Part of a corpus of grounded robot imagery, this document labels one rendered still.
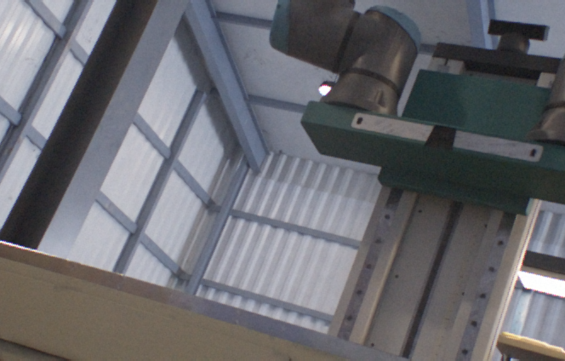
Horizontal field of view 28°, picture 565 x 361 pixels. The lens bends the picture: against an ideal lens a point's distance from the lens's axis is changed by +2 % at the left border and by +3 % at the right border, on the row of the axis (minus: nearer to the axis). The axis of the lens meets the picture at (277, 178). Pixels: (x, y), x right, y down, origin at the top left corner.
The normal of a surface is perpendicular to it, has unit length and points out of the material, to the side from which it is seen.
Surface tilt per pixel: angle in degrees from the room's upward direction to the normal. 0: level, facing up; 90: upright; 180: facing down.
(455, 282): 90
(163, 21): 90
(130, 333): 90
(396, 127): 90
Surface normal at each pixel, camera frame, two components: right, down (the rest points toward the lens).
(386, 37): 0.07, -0.32
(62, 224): 0.88, 0.20
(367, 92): 0.22, -0.59
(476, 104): -0.32, -0.44
